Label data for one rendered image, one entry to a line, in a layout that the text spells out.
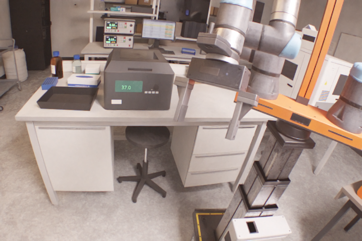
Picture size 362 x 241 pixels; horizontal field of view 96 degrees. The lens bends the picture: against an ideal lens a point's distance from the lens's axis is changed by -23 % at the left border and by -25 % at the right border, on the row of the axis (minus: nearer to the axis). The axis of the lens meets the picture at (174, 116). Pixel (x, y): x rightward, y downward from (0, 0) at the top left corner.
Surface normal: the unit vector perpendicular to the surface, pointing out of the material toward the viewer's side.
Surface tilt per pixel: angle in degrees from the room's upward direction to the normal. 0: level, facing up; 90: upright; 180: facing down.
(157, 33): 86
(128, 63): 51
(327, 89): 90
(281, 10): 71
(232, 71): 67
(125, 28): 90
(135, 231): 0
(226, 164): 90
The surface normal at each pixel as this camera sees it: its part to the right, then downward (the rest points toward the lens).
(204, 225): 0.14, -0.87
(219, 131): 0.22, 0.50
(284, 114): -0.50, 0.36
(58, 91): 0.17, 0.25
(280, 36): -0.29, 0.06
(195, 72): -0.55, -0.08
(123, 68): 0.25, -0.17
